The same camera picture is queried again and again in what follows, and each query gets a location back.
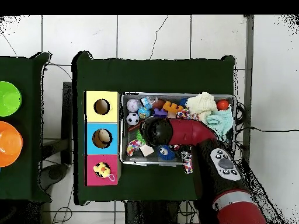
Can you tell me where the orange studded toy block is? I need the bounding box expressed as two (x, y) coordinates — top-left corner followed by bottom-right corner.
(162, 100), (185, 113)

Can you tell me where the blue spiky ball with eyes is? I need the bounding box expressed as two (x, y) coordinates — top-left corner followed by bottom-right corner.
(157, 145), (176, 161)

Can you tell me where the white baseball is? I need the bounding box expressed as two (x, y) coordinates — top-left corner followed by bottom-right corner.
(126, 98), (141, 113)

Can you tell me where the yellow toy duck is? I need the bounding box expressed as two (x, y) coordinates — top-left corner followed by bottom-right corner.
(93, 161), (116, 182)

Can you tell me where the black frame stand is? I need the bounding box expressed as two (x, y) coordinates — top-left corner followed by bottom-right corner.
(60, 81), (74, 165)

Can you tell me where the cream yellow cloth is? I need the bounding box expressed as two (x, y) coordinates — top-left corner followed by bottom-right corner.
(185, 92), (218, 123)

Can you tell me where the black cable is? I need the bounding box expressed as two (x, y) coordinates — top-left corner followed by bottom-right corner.
(235, 125), (299, 134)

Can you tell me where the wooden box with three holes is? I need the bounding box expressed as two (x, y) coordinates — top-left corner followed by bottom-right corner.
(84, 90), (122, 187)

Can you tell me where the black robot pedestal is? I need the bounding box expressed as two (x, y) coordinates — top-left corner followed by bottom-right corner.
(124, 200), (180, 224)

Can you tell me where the grey floor cable cover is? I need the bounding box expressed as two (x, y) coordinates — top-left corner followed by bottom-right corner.
(242, 15), (255, 164)

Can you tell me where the black white soccer ball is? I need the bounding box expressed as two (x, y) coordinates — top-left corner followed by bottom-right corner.
(126, 112), (140, 126)

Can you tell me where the clear mesh bin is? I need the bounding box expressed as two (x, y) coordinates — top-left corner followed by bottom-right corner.
(119, 92), (237, 167)

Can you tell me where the blue globe ball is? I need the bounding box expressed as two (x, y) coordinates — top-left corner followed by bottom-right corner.
(137, 106), (151, 119)

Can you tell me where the red orange ball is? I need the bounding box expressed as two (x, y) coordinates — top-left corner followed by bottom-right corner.
(216, 99), (230, 111)

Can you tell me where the green plastic bowl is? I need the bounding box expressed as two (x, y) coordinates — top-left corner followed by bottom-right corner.
(0, 80), (23, 117)

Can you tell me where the mint green cloth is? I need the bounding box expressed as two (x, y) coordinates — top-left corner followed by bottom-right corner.
(205, 107), (234, 141)

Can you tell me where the dark green table cloth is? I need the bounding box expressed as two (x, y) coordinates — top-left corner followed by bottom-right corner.
(0, 52), (51, 202)
(72, 51), (236, 205)

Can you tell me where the twisted colourful dotted cloth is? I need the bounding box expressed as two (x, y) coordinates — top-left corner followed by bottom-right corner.
(126, 139), (142, 157)

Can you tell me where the orange plastic bowl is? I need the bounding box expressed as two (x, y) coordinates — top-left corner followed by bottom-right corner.
(0, 121), (24, 168)

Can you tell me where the large colourful dotted cloth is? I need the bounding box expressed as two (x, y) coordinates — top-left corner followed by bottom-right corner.
(176, 108), (200, 174)

